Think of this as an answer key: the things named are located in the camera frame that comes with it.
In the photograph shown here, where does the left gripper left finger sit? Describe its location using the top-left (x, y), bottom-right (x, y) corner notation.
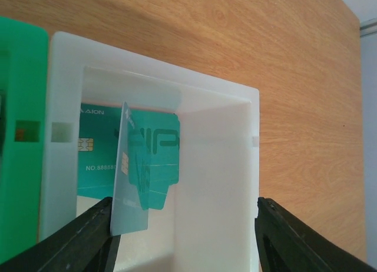
top-left (1, 197), bottom-right (120, 271)

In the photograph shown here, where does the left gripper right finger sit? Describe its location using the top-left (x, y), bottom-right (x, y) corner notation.
top-left (256, 197), bottom-right (376, 272)

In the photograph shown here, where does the teal card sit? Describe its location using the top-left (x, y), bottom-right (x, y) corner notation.
top-left (110, 102), bottom-right (150, 236)
top-left (78, 104), bottom-right (180, 210)

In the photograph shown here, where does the teal card in bin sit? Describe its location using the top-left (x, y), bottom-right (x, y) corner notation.
top-left (78, 104), bottom-right (180, 210)

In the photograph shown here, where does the white translucent bin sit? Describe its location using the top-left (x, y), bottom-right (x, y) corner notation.
top-left (39, 32), bottom-right (260, 271)

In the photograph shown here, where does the middle green bin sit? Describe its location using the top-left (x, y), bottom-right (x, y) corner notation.
top-left (1, 16), bottom-right (49, 262)

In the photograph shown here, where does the right aluminium frame post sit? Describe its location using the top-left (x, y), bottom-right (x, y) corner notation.
top-left (359, 18), bottom-right (377, 38)

